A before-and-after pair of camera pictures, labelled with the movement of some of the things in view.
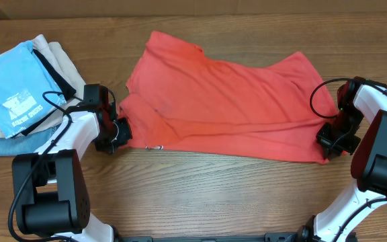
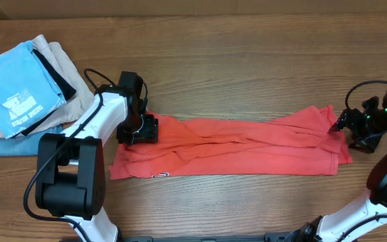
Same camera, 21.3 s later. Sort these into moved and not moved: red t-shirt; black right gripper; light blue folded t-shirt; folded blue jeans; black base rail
Moved: black right gripper; red t-shirt
Not moved: black base rail; light blue folded t-shirt; folded blue jeans
